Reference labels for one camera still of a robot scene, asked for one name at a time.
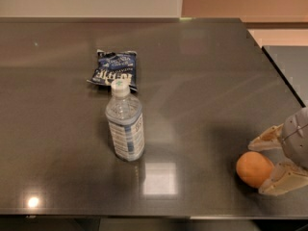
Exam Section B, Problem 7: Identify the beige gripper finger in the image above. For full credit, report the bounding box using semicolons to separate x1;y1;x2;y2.
248;124;283;152
258;162;308;196

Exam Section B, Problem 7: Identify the orange fruit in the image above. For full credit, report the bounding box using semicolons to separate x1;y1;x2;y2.
236;151;274;189

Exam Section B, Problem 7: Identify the clear plastic water bottle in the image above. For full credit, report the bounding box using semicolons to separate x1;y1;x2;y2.
105;79;145;162

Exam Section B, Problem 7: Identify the blue snack bag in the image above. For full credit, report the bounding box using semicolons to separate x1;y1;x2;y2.
89;49;138;91

